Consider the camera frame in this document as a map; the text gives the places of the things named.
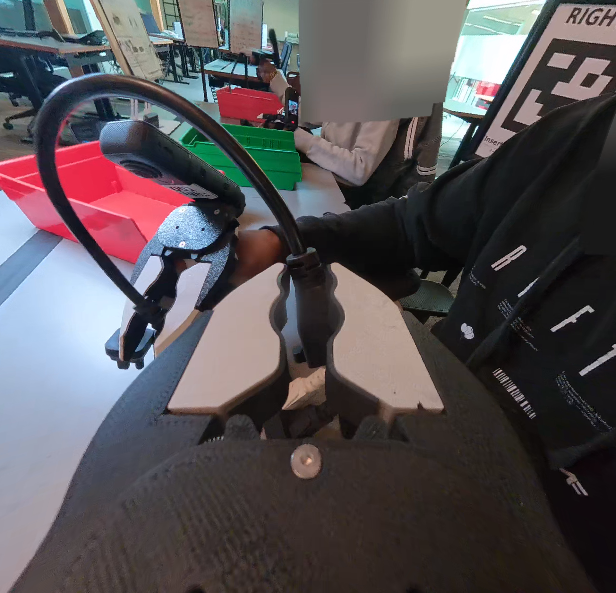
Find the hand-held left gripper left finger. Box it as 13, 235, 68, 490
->
167, 263, 290, 416

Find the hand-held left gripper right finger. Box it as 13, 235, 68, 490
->
325, 263, 445, 414

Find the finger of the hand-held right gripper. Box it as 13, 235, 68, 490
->
118, 249, 175, 364
153, 245, 237, 359

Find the white extension cord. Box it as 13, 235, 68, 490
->
281, 368, 329, 412

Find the thin black extension cord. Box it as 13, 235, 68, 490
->
35, 73, 345, 371

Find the green plastic bin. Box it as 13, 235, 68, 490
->
179, 123, 304, 192

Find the person's right forearm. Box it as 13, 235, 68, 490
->
262, 184, 465, 301

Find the person's right hand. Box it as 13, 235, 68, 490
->
233, 228, 290, 289

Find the red plastic bin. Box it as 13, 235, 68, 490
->
0, 140, 227, 265
216, 86, 286, 125

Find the wooden instruction board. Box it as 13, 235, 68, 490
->
86, 0, 165, 82
173, 0, 220, 50
227, 0, 265, 56

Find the black office chair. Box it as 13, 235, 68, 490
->
0, 56, 68, 132

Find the wooden desk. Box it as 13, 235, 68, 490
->
0, 29, 116, 81

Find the black framed marker sign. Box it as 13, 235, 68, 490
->
450, 0, 616, 170

